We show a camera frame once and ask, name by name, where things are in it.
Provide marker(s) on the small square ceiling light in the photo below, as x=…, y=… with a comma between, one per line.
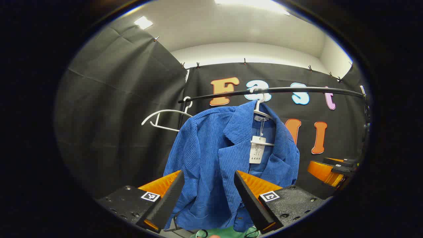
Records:
x=143, y=22

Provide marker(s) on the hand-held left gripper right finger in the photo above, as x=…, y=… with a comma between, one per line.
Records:
x=251, y=201

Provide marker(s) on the green mesh laundry hamper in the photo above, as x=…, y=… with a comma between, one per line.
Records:
x=231, y=233

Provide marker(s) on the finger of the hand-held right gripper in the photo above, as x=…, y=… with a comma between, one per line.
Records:
x=340, y=161
x=322, y=172

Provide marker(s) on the white paper garment tag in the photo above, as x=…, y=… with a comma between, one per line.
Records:
x=257, y=152

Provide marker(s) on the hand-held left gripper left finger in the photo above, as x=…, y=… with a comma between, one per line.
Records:
x=168, y=201

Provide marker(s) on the black clothes rail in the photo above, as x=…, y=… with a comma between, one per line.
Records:
x=297, y=89

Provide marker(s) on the white plastic hanger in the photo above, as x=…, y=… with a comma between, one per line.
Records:
x=165, y=110
x=258, y=105

